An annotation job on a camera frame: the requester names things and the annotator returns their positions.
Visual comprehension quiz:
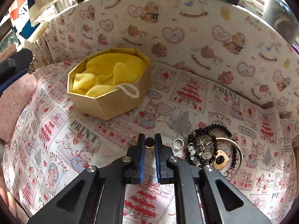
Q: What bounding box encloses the black stone gold ring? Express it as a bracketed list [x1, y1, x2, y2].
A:
[145, 136, 156, 150]

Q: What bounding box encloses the round gold pendant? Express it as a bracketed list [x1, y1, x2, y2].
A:
[213, 150, 229, 170]

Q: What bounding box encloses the striped curtain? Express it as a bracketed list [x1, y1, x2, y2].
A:
[9, 0, 73, 40]

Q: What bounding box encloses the gold bangle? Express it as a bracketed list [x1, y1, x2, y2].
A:
[216, 137, 243, 175]

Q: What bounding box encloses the yellow cloth in box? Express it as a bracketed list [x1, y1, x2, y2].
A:
[73, 53, 147, 98]

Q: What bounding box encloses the octagonal cardboard box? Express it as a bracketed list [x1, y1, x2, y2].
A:
[67, 48, 151, 120]

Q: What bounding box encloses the teddy bear print cloth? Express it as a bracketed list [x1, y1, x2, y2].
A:
[38, 0, 298, 122]

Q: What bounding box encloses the grey translucent container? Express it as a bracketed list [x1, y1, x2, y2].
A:
[262, 0, 298, 45]

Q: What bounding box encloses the black bead bracelet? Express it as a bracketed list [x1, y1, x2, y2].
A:
[186, 123, 238, 169]

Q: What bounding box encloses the silver charm bracelet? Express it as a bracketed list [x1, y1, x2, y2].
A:
[187, 133, 217, 167]

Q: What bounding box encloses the silver ring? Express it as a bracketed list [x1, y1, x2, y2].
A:
[172, 137, 185, 150]

